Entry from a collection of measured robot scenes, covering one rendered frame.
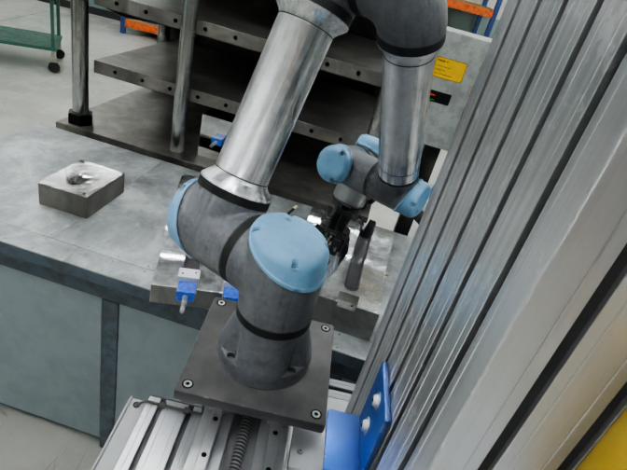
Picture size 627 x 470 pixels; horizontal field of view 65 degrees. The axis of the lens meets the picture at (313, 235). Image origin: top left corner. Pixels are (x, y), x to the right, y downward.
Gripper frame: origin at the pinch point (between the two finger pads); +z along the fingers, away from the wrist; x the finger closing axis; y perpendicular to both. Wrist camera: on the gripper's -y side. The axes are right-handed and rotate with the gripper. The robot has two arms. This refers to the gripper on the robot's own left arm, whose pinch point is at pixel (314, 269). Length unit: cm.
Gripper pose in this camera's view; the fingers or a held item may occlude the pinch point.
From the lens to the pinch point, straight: 121.0
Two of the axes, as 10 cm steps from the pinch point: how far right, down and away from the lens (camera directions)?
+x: 9.1, 4.2, 0.0
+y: -1.6, 3.4, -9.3
